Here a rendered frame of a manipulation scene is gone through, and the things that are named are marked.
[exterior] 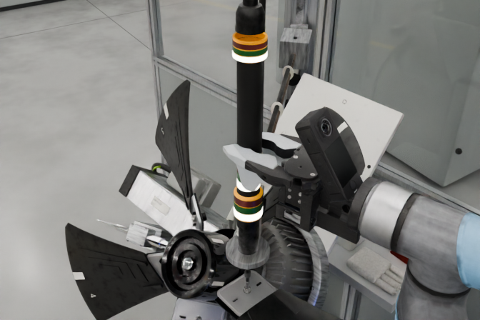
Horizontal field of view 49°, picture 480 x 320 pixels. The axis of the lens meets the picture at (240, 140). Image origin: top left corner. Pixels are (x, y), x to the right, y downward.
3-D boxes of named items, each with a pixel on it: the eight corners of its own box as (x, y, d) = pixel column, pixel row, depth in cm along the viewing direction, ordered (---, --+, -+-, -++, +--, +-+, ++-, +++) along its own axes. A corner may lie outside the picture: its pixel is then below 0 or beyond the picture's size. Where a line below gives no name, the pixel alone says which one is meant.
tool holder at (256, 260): (233, 227, 90) (232, 181, 84) (274, 233, 88) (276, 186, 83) (221, 266, 82) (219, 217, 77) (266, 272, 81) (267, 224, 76)
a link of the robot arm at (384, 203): (396, 213, 59) (422, 178, 64) (358, 198, 61) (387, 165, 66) (385, 262, 63) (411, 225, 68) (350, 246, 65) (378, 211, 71)
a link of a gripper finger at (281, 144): (239, 162, 79) (286, 189, 74) (239, 128, 76) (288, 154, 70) (253, 153, 81) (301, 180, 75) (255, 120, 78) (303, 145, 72)
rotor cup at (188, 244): (208, 222, 105) (163, 213, 95) (268, 238, 97) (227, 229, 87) (190, 296, 103) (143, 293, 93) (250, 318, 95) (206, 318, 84)
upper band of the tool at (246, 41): (236, 49, 68) (236, 28, 67) (269, 52, 68) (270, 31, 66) (229, 63, 65) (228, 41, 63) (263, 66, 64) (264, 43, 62)
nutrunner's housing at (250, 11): (238, 253, 88) (237, -26, 63) (261, 257, 87) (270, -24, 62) (233, 271, 85) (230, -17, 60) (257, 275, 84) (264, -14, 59)
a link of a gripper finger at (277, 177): (239, 175, 69) (302, 196, 66) (239, 166, 68) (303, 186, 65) (256, 157, 72) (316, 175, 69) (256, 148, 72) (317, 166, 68)
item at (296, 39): (283, 53, 138) (285, 22, 134) (311, 56, 137) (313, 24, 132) (278, 71, 130) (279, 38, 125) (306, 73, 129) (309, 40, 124)
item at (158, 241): (208, 265, 106) (98, 224, 127) (211, 254, 106) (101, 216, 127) (202, 264, 104) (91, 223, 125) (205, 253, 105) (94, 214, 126)
